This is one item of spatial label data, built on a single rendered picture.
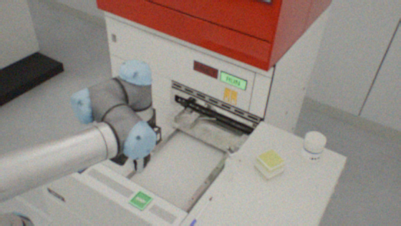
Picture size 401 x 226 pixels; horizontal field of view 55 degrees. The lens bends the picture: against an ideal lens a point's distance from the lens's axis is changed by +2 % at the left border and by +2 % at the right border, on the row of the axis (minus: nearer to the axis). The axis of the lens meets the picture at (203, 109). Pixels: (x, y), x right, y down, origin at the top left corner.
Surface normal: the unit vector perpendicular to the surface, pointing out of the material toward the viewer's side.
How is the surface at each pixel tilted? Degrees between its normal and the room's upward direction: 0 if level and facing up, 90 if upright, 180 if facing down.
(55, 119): 0
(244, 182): 0
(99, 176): 0
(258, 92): 90
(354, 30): 90
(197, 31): 90
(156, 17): 90
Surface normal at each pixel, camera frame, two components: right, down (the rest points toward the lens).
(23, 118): 0.06, -0.77
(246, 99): -0.53, 0.52
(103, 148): 0.67, 0.15
